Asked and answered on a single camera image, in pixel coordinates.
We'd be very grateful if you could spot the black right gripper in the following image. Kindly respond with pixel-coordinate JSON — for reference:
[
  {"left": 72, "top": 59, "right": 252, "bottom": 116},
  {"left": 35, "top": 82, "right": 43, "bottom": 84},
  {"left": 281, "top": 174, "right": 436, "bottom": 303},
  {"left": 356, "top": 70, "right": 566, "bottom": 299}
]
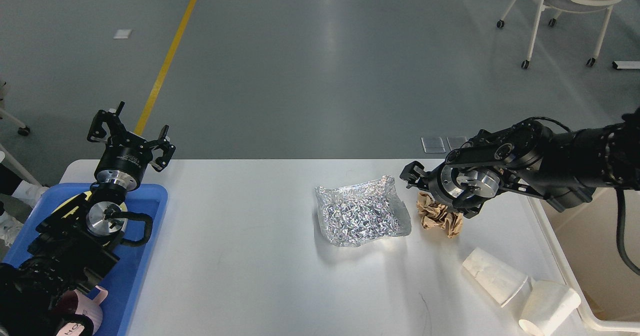
[{"left": 400, "top": 161, "right": 501, "bottom": 219}]

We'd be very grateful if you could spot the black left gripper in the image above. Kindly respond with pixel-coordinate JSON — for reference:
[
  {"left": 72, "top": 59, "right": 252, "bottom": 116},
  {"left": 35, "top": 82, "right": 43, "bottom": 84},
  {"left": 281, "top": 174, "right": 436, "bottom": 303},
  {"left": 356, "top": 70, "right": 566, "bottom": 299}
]
[{"left": 86, "top": 101, "right": 176, "bottom": 191}]

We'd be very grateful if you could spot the brown paper ball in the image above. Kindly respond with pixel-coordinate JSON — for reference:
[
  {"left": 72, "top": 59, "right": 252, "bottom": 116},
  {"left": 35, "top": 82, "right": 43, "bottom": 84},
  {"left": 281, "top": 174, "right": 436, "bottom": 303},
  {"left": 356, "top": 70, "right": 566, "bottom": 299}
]
[{"left": 416, "top": 191, "right": 464, "bottom": 238}]

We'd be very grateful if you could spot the aluminium foil sheet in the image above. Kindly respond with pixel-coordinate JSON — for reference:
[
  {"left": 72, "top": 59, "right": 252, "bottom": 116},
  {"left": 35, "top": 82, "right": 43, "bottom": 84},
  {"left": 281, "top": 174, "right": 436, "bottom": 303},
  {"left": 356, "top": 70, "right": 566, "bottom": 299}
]
[{"left": 315, "top": 175, "right": 412, "bottom": 247}]

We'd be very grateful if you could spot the pink ribbed mug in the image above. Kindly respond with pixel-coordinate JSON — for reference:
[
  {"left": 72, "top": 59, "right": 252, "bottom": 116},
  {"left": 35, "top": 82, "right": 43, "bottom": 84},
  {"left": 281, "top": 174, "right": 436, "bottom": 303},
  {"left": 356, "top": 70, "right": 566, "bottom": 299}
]
[{"left": 51, "top": 285, "right": 109, "bottom": 335}]

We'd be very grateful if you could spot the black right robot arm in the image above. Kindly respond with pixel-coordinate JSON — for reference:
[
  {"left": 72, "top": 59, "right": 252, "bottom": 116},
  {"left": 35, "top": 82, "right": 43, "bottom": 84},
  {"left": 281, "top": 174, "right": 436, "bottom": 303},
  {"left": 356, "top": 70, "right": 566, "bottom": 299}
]
[{"left": 400, "top": 111, "right": 640, "bottom": 273}]

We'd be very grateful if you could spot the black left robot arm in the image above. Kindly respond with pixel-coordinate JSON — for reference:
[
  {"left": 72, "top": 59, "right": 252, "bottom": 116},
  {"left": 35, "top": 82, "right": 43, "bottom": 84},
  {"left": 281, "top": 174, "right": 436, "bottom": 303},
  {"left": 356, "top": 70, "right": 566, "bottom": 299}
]
[{"left": 1, "top": 102, "right": 176, "bottom": 335}]

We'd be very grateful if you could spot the left clear floor plate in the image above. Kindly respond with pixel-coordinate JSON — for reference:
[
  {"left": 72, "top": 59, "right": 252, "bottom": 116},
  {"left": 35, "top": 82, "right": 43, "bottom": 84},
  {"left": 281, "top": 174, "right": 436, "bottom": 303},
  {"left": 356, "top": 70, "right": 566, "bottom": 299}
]
[{"left": 421, "top": 137, "right": 447, "bottom": 154}]

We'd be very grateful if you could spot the clear floor plate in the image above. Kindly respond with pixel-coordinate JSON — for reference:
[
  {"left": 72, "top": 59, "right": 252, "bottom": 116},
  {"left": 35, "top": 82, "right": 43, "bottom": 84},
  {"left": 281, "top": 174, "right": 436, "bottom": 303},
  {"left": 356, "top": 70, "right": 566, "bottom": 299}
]
[
  {"left": 421, "top": 137, "right": 447, "bottom": 154},
  {"left": 446, "top": 136, "right": 473, "bottom": 151}
]

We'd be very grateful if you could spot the right clear floor plate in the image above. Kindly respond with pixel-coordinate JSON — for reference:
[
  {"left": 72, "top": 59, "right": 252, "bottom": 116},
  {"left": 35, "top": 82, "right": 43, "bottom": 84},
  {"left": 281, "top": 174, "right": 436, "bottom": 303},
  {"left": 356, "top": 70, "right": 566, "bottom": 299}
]
[{"left": 446, "top": 136, "right": 473, "bottom": 151}]

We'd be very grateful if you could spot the white paper cup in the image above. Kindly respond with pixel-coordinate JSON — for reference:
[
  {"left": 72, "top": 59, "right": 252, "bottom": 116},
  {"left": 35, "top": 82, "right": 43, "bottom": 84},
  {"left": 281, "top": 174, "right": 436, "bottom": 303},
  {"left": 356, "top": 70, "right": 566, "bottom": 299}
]
[
  {"left": 462, "top": 247, "right": 530, "bottom": 308},
  {"left": 518, "top": 280, "right": 582, "bottom": 335}
]

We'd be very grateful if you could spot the person in black clothes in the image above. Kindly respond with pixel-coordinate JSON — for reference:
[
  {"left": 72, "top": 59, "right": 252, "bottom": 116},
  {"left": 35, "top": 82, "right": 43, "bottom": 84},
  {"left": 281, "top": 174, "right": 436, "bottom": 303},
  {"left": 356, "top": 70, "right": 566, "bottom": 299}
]
[{"left": 0, "top": 165, "right": 49, "bottom": 247}]

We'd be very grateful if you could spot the blue plastic tray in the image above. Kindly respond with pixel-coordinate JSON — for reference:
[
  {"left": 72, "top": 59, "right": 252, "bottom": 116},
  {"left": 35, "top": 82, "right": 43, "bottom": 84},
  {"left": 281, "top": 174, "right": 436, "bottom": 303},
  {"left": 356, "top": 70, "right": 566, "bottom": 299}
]
[{"left": 2, "top": 183, "right": 169, "bottom": 335}]

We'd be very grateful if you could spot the beige plastic bin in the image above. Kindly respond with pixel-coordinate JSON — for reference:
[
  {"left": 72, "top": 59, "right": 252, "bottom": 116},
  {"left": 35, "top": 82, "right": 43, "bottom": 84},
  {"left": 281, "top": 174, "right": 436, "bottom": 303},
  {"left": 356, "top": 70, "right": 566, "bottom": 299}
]
[{"left": 519, "top": 188, "right": 640, "bottom": 335}]

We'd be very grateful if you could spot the white bar on floor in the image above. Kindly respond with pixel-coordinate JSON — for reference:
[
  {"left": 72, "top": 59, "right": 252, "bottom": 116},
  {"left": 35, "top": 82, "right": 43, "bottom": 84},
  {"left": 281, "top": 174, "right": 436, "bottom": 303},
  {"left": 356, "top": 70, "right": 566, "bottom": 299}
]
[{"left": 611, "top": 61, "right": 640, "bottom": 71}]

